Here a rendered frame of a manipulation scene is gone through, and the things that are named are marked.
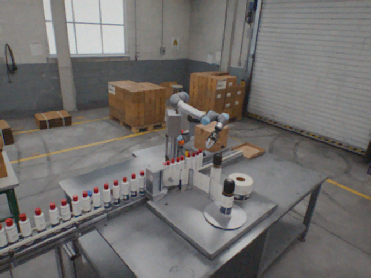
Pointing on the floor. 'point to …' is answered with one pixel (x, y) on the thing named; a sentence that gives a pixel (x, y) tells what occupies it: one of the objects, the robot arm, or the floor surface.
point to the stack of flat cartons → (6, 133)
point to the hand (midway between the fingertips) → (207, 147)
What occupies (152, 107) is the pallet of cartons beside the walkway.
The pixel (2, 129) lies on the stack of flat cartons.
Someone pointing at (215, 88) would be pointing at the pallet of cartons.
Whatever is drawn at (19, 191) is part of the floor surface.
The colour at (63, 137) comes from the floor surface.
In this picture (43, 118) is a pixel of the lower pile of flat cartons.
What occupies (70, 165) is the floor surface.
